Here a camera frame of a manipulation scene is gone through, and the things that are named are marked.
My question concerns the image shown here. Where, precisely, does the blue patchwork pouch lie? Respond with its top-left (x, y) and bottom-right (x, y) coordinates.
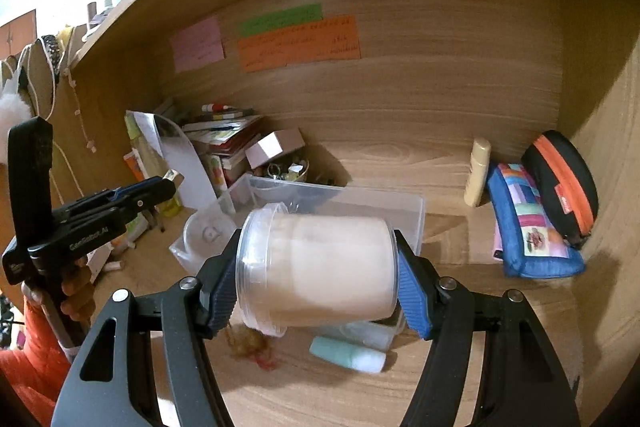
top-left (486, 163), bottom-right (586, 279)

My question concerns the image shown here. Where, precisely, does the clear round lid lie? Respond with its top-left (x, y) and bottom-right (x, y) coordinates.
top-left (184, 209), bottom-right (239, 259)

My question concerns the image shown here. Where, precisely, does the pink flat case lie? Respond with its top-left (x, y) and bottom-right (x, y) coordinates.
top-left (492, 219), bottom-right (506, 262)

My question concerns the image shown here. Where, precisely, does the pink sticky note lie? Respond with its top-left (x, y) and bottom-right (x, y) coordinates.
top-left (170, 17), bottom-right (226, 72)

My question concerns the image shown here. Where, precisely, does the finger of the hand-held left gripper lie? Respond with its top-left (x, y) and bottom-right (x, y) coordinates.
top-left (107, 181), bottom-right (177, 229)
top-left (61, 177), bottom-right (164, 224)

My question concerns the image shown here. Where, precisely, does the white paper sheet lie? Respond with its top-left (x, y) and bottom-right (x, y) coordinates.
top-left (125, 109), bottom-right (223, 212)

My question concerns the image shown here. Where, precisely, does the brown fuzzy hair tie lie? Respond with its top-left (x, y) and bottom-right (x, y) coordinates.
top-left (227, 324), bottom-right (273, 356)

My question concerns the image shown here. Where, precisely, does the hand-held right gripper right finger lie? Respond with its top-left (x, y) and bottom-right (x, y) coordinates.
top-left (392, 228), bottom-right (583, 427)

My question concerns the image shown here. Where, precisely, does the white fluffy pompom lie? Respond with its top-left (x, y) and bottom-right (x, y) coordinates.
top-left (0, 92), bottom-right (31, 162)

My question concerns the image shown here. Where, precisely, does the clear plastic jar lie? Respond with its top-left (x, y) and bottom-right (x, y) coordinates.
top-left (235, 203), bottom-right (401, 338)

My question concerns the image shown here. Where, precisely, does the green sticky note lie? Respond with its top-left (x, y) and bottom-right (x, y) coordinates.
top-left (237, 3), bottom-right (323, 36)

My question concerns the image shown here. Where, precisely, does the bowl of trinkets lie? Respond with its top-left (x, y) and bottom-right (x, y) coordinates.
top-left (252, 159), bottom-right (311, 184)

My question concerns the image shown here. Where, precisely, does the clear plastic storage bin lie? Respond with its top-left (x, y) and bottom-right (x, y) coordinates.
top-left (169, 173), bottom-right (427, 353)

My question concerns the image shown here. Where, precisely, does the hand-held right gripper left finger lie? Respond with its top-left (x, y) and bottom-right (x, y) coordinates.
top-left (50, 227), bottom-right (246, 427)

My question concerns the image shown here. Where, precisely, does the person's left hand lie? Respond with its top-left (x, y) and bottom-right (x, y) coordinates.
top-left (57, 256), bottom-right (97, 330)

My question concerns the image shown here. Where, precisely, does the person's left forearm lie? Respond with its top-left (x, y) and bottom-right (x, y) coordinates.
top-left (0, 297), bottom-right (73, 413)

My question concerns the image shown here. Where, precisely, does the stack of books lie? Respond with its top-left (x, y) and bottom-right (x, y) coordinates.
top-left (182, 107), bottom-right (266, 188)

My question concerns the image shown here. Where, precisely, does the cream plastic bottle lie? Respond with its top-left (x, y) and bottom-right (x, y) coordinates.
top-left (464, 138), bottom-right (492, 208)

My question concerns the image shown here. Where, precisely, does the small white box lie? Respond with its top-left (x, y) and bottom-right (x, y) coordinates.
top-left (245, 128), bottom-right (306, 170)

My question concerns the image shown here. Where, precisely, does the black orange zip case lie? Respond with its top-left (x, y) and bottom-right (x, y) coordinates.
top-left (521, 130), bottom-right (599, 250)

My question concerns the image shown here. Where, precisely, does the orange sticky note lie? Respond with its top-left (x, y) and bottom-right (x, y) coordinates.
top-left (237, 15), bottom-right (362, 74)

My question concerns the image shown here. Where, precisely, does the teal white tube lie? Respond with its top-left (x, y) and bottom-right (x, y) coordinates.
top-left (309, 335), bottom-right (387, 374)

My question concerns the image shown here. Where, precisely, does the white bead string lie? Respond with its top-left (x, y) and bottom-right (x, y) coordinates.
top-left (64, 27), bottom-right (98, 152)

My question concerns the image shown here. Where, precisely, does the wooden desktop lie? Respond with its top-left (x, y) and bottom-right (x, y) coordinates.
top-left (90, 127), bottom-right (601, 427)

